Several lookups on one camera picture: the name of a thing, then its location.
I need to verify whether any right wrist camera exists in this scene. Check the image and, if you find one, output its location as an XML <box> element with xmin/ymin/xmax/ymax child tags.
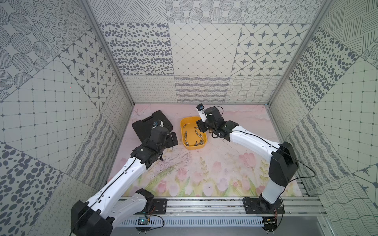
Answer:
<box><xmin>196</xmin><ymin>103</ymin><xmax>207</xmax><ymax>123</ymax></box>

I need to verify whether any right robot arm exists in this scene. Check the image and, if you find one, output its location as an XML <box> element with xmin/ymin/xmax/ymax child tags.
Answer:
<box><xmin>196</xmin><ymin>103</ymin><xmax>299</xmax><ymax>211</ymax></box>

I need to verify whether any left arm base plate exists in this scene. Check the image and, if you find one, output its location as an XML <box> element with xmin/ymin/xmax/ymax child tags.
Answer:
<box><xmin>135</xmin><ymin>198</ymin><xmax>167</xmax><ymax>215</ymax></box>

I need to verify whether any yellow plastic storage box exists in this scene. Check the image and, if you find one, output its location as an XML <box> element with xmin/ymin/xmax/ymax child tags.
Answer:
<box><xmin>180</xmin><ymin>117</ymin><xmax>207</xmax><ymax>150</ymax></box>

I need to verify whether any aluminium rail frame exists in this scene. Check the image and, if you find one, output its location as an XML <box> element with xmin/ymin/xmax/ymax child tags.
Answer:
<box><xmin>118</xmin><ymin>196</ymin><xmax>327</xmax><ymax>218</ymax></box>

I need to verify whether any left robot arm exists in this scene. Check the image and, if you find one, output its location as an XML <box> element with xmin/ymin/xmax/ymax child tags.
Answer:
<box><xmin>71</xmin><ymin>126</ymin><xmax>178</xmax><ymax>236</ymax></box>

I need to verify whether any black plastic tool case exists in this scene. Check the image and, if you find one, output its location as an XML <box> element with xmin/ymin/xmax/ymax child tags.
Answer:
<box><xmin>132</xmin><ymin>110</ymin><xmax>173</xmax><ymax>142</ymax></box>

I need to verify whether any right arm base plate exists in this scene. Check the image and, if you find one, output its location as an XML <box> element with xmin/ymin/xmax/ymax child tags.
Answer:
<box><xmin>242</xmin><ymin>197</ymin><xmax>285</xmax><ymax>214</ymax></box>

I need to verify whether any white slotted cable duct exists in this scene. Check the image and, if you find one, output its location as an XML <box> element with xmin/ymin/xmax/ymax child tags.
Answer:
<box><xmin>119</xmin><ymin>216</ymin><xmax>263</xmax><ymax>227</ymax></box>

